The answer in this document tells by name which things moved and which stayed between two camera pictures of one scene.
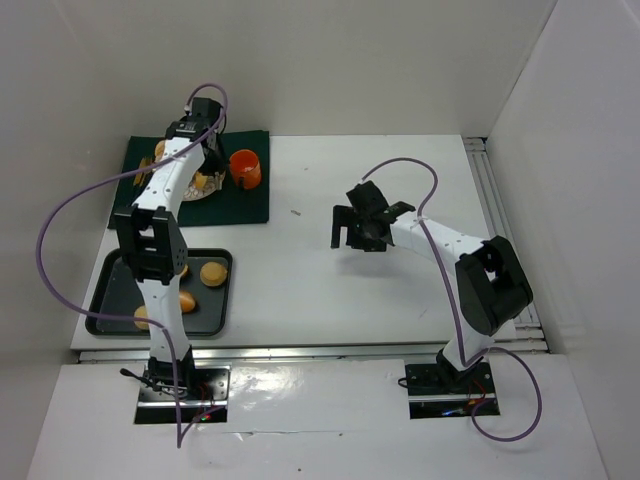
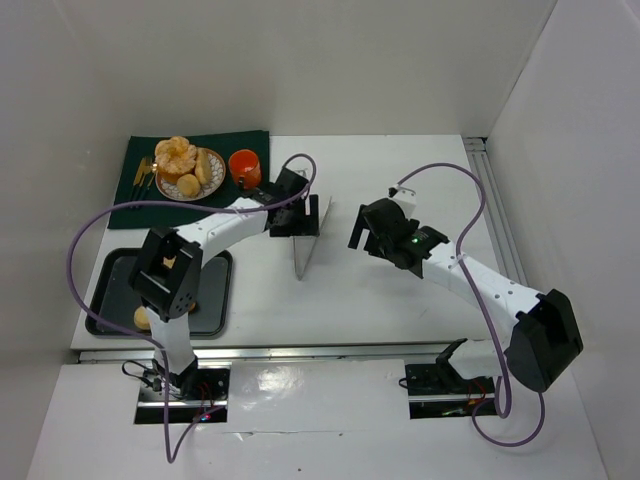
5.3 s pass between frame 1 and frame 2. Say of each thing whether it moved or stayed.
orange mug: stayed
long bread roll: moved
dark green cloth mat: stayed
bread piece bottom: stayed
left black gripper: moved
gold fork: stayed
